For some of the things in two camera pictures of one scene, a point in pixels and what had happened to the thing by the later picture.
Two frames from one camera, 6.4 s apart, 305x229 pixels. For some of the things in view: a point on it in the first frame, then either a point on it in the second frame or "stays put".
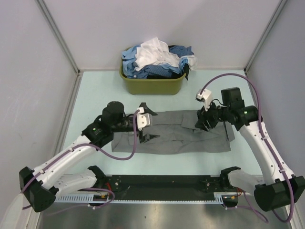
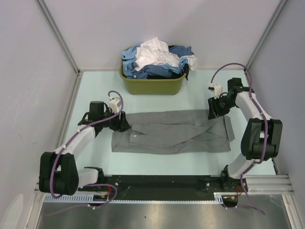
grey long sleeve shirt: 177,133 stays put
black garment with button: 174,74 stays put
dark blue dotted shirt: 149,70 stays put
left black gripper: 142,138 -> 122,125
